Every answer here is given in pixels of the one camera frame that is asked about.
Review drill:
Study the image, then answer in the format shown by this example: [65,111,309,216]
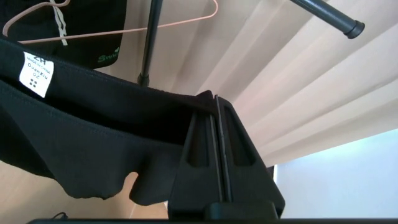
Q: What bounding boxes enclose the beige curtain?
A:
[96,0,398,167]

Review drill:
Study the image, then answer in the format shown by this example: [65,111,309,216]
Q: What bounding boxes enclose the pink clothes hanger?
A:
[2,0,219,44]

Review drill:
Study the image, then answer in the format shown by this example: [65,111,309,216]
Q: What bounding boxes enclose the black garment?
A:
[0,37,218,207]

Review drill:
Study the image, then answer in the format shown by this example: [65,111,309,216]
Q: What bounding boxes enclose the black shorts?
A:
[0,0,127,70]

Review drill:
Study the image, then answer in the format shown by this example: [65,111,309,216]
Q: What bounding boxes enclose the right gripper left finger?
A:
[167,113,223,218]

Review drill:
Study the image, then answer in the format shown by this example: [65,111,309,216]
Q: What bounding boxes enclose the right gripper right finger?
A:
[214,95,285,218]

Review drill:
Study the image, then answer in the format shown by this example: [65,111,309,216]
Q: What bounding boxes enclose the black clothes rack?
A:
[136,0,366,87]

